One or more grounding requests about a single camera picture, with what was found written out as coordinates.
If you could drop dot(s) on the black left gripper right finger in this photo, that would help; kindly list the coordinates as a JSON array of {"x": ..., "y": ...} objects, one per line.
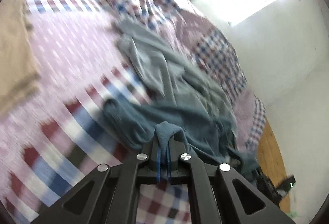
[{"x": 219, "y": 194}]

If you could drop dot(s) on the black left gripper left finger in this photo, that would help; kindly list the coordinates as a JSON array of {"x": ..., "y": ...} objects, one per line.
[{"x": 106, "y": 195}]

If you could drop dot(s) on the dark teal fleece garment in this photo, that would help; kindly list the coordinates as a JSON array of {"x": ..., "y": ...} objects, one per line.
[{"x": 211, "y": 138}]

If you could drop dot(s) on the light grey-blue garment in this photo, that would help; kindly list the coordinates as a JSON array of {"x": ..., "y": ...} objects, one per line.
[{"x": 172, "y": 77}]

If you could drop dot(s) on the black device on floor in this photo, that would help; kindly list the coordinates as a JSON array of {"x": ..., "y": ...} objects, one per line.
[{"x": 274, "y": 193}]

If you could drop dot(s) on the plaid purple bed sheet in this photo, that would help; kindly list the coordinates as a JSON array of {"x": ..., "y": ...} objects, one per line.
[{"x": 55, "y": 138}]

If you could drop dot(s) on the beige cloth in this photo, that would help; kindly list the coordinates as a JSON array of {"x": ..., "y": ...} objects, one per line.
[{"x": 19, "y": 70}]

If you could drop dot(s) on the plaid purple quilt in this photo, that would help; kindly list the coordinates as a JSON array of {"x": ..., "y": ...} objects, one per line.
[{"x": 194, "y": 36}]

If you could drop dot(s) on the wooden bed frame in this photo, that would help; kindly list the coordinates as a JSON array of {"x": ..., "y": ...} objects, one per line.
[{"x": 271, "y": 162}]

